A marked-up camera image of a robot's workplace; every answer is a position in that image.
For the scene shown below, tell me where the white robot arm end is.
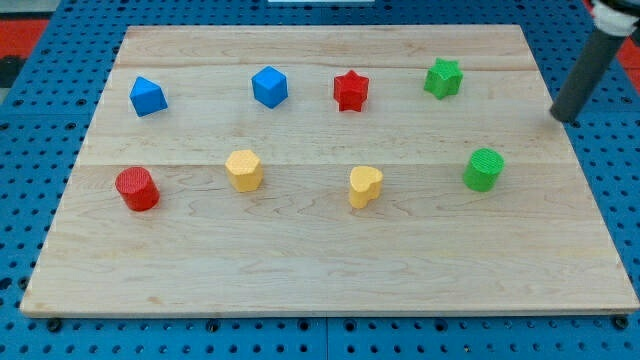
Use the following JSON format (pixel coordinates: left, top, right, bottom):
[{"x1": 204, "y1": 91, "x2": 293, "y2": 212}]
[{"x1": 592, "y1": 0, "x2": 639, "y2": 37}]

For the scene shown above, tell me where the green cylinder block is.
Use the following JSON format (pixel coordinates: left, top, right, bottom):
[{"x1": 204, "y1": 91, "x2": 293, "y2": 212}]
[{"x1": 462, "y1": 148, "x2": 505, "y2": 192}]

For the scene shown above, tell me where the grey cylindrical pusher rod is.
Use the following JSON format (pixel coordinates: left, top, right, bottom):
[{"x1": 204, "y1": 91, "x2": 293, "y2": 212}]
[{"x1": 549, "y1": 28, "x2": 627, "y2": 123}]

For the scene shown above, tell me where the red cylinder block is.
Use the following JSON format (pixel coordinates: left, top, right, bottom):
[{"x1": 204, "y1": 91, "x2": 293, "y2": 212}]
[{"x1": 115, "y1": 167, "x2": 160, "y2": 211}]

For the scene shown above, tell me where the yellow hexagon block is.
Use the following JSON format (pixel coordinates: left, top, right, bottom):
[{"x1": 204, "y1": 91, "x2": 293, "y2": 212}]
[{"x1": 225, "y1": 149, "x2": 264, "y2": 192}]

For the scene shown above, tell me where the blue triangular prism block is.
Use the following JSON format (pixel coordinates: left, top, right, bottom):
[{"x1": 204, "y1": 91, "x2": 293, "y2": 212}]
[{"x1": 129, "y1": 76, "x2": 168, "y2": 117}]

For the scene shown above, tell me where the green star block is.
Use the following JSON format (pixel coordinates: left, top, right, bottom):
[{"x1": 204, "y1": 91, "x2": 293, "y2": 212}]
[{"x1": 424, "y1": 58, "x2": 463, "y2": 100}]

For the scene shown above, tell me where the red star block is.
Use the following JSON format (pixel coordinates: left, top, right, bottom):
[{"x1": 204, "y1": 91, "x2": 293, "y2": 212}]
[{"x1": 333, "y1": 70, "x2": 369, "y2": 112}]

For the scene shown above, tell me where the blue cube block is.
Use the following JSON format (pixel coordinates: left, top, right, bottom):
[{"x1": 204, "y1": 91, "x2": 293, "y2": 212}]
[{"x1": 251, "y1": 66, "x2": 288, "y2": 109}]

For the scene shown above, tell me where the yellow heart block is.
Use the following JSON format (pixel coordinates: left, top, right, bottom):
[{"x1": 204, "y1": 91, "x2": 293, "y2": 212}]
[{"x1": 349, "y1": 166, "x2": 384, "y2": 209}]

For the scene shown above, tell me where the wooden board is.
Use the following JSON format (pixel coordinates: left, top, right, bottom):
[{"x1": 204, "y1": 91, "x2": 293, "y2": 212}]
[{"x1": 21, "y1": 25, "x2": 639, "y2": 318}]

